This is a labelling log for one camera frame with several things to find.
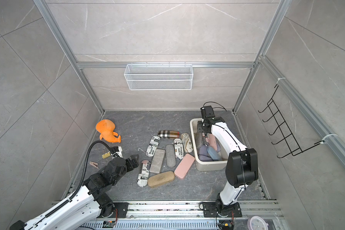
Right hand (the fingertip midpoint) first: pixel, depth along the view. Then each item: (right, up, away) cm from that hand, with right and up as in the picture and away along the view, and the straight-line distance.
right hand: (204, 127), depth 91 cm
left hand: (-42, -16, -12) cm, 46 cm away
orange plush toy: (-68, -1, +8) cm, 68 cm away
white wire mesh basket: (-31, +35, +10) cm, 48 cm away
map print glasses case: (-11, -11, +6) cm, 17 cm away
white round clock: (+21, -46, -22) cm, 56 cm away
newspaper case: (-34, -13, +5) cm, 37 cm away
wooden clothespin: (-71, -24, -1) cm, 75 cm away
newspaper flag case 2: (0, -7, -3) cm, 8 cm away
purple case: (-2, -15, -3) cm, 15 cm away
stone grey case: (-30, -21, -3) cm, 37 cm away
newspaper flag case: (-38, -29, -9) cm, 48 cm away
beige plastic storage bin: (-1, -22, -9) cm, 24 cm away
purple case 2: (-3, -18, -9) cm, 20 cm away
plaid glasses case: (-24, -6, +10) cm, 27 cm away
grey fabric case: (-22, -19, 0) cm, 29 cm away
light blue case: (+4, -16, -5) cm, 18 cm away
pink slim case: (+6, -10, +2) cm, 12 cm away
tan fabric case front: (-28, -30, -9) cm, 42 cm away
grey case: (-4, -8, -3) cm, 9 cm away
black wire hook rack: (+36, -5, -24) cm, 43 cm away
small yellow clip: (-65, -19, +2) cm, 68 cm away
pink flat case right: (-13, -24, -3) cm, 28 cm away
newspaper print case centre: (-16, -16, +2) cm, 23 cm away
